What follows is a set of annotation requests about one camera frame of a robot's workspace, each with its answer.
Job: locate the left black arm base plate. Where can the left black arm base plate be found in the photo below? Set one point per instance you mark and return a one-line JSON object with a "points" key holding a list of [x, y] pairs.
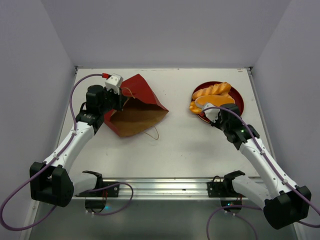
{"points": [[105, 189]]}

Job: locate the fake baguette bread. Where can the fake baguette bread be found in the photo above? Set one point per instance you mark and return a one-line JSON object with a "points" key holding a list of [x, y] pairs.
{"points": [[216, 100]]}

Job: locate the long braided fake bread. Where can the long braided fake bread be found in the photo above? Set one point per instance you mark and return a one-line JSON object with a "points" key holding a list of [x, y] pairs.
{"points": [[195, 107]]}

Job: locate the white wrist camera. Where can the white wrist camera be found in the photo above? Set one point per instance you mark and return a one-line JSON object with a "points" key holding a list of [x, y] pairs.
{"points": [[211, 112], [113, 82]]}

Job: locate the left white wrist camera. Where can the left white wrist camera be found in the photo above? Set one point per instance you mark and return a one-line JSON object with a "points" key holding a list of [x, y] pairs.
{"points": [[113, 82]]}

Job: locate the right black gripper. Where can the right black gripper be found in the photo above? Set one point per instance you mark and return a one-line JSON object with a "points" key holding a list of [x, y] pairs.
{"points": [[222, 118]]}

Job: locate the twisted orange fake bread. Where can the twisted orange fake bread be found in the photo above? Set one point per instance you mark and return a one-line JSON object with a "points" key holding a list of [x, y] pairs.
{"points": [[216, 89]]}

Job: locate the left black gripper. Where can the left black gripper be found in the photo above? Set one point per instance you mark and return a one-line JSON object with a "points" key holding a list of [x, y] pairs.
{"points": [[120, 98]]}

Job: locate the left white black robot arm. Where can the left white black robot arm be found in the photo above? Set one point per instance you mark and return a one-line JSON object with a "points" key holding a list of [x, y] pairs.
{"points": [[50, 180]]}

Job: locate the aluminium mounting rail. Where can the aluminium mounting rail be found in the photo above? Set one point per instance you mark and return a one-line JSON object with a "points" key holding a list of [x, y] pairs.
{"points": [[162, 188]]}

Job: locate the red brown paper bag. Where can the red brown paper bag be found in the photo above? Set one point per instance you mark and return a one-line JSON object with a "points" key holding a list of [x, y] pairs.
{"points": [[140, 112]]}

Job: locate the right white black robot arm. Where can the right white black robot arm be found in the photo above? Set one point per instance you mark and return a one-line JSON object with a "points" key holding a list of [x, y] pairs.
{"points": [[282, 201]]}

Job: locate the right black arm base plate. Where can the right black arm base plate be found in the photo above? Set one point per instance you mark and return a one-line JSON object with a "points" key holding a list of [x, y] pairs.
{"points": [[221, 188]]}

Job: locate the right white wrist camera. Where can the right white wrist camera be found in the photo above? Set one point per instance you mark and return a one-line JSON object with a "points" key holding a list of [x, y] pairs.
{"points": [[211, 112]]}

